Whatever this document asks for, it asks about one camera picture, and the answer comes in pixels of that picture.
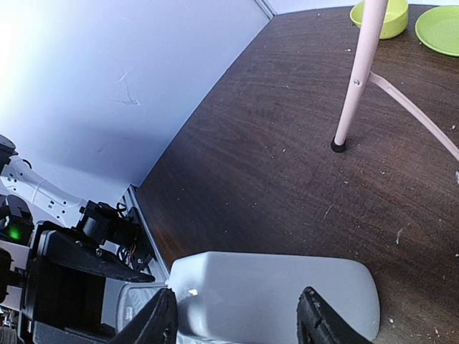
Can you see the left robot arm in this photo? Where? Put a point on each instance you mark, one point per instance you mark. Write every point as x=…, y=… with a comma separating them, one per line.
x=30, y=205

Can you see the left aluminium frame post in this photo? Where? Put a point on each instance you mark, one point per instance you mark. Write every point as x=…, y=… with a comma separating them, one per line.
x=266, y=8

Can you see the pink music stand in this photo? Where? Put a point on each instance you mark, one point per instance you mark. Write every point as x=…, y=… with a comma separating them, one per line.
x=371, y=27

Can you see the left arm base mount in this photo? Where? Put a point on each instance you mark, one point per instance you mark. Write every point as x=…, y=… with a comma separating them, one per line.
x=121, y=226

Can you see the green plate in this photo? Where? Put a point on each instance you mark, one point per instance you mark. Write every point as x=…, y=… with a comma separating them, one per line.
x=437, y=29

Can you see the white metronome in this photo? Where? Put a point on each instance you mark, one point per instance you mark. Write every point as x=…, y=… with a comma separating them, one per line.
x=227, y=297

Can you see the lime green bowl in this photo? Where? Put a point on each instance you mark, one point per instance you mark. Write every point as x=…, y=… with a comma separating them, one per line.
x=395, y=19

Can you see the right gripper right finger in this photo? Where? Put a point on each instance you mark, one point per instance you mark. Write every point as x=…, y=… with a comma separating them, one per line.
x=322, y=319

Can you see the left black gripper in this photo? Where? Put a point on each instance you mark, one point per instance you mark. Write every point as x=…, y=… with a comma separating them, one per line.
x=63, y=299

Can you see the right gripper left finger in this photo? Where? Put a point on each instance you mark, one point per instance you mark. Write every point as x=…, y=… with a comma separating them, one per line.
x=156, y=323

